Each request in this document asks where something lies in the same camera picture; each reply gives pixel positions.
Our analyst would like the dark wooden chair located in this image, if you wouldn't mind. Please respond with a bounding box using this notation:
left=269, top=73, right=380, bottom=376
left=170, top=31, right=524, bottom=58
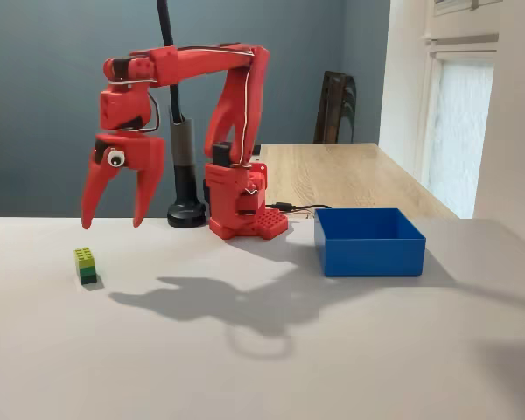
left=313, top=70, right=358, bottom=144

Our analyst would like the white framed window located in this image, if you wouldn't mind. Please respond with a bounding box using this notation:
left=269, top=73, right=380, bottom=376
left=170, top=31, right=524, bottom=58
left=419, top=32, right=500, bottom=220

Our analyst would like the black power cable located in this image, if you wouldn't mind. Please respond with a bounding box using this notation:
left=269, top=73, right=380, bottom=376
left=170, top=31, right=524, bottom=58
left=265, top=200, right=333, bottom=216

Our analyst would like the white servo cable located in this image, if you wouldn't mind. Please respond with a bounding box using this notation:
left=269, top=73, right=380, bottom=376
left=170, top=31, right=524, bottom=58
left=174, top=45, right=254, bottom=170

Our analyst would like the blue square tray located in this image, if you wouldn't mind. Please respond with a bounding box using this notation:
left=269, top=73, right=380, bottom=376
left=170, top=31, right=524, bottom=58
left=313, top=207, right=427, bottom=278

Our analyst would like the short dark wrist cable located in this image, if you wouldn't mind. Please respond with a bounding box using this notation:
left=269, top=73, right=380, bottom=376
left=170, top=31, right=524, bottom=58
left=137, top=94, right=161, bottom=133

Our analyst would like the black camera stand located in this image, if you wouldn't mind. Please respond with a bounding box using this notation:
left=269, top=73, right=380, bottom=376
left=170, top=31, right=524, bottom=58
left=156, top=0, right=209, bottom=228

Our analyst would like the light wooden table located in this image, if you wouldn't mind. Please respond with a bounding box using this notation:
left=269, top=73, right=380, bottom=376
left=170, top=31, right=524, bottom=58
left=256, top=143, right=460, bottom=220

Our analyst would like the green lego brick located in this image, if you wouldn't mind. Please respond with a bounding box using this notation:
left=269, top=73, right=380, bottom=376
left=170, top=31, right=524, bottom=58
left=73, top=247, right=100, bottom=286

